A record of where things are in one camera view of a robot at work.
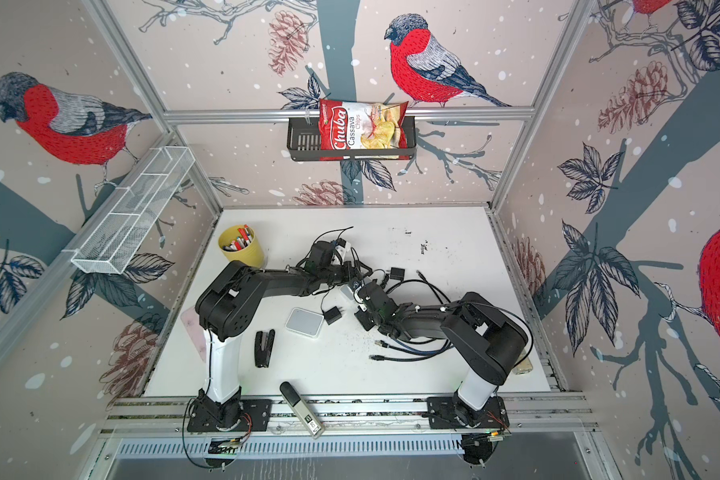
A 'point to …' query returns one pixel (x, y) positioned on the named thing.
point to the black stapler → (263, 347)
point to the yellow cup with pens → (239, 242)
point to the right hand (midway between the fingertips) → (359, 309)
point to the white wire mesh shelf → (122, 227)
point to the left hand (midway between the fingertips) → (366, 273)
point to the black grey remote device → (314, 428)
